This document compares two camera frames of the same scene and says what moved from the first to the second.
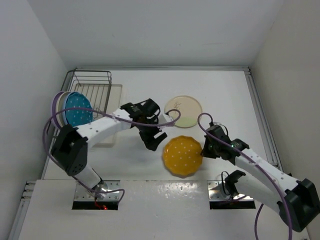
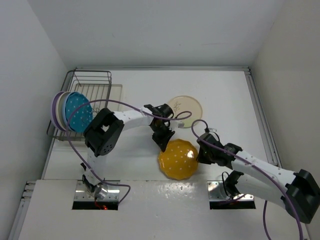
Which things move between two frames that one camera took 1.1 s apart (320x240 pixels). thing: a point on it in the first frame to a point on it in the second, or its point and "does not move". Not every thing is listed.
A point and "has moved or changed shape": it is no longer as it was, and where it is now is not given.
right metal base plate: [215, 192] does not move
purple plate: [54, 105] does not move
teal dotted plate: [78, 117] does not move
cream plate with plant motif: [190, 107] does not move
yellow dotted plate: [182, 156] has moved or changed shape
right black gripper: [204, 151] to [200, 158]
